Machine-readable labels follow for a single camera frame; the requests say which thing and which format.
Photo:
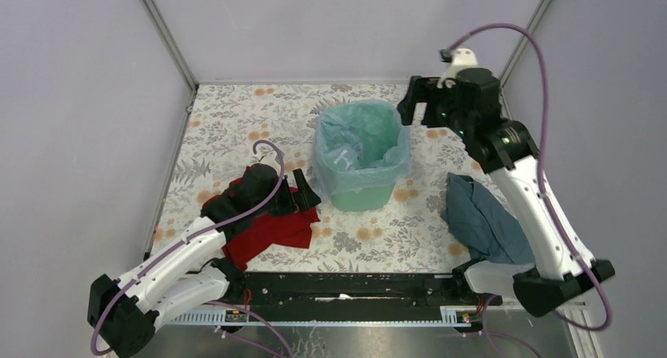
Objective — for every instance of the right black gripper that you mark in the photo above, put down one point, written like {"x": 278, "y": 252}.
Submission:
{"x": 421, "y": 90}

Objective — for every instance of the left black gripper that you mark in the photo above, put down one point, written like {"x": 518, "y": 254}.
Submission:
{"x": 306, "y": 197}

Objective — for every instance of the green plastic trash bin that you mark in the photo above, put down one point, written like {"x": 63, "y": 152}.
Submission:
{"x": 367, "y": 199}

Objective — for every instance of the light blue plastic trash bag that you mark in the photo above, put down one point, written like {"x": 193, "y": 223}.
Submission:
{"x": 359, "y": 145}

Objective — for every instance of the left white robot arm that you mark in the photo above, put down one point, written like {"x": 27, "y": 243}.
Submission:
{"x": 126, "y": 312}

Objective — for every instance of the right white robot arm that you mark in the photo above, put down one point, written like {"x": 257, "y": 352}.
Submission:
{"x": 563, "y": 267}

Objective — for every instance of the red cloth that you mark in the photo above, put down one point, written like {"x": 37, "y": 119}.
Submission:
{"x": 249, "y": 237}

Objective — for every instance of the floral table mat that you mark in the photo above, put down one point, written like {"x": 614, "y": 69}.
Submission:
{"x": 229, "y": 123}

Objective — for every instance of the blue-grey cloth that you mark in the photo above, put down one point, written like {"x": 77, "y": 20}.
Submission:
{"x": 480, "y": 222}

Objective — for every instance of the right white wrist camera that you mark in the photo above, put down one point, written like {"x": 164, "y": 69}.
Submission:
{"x": 458, "y": 59}

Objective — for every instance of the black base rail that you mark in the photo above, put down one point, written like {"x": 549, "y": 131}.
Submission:
{"x": 319, "y": 297}

